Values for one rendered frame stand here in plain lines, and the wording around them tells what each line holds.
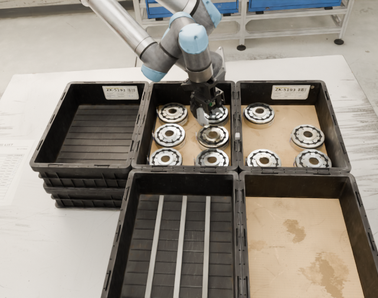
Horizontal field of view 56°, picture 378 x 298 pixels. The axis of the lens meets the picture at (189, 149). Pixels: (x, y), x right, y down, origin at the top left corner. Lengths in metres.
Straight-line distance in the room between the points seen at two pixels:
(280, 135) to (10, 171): 0.98
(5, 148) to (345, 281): 1.26
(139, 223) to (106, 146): 0.33
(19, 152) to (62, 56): 1.98
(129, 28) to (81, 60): 2.15
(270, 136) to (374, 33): 2.51
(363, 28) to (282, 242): 2.89
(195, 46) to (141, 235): 0.52
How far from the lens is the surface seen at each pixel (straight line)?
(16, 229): 1.29
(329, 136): 1.18
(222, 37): 3.09
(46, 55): 3.47
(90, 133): 1.28
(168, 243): 0.97
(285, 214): 1.02
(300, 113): 1.30
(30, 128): 1.60
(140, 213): 1.03
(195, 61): 1.00
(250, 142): 1.18
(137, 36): 1.13
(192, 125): 1.23
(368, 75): 3.06
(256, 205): 1.03
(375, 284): 0.91
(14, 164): 1.48
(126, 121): 1.29
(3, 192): 1.41
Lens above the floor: 1.68
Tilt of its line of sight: 47 degrees down
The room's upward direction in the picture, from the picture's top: 5 degrees counter-clockwise
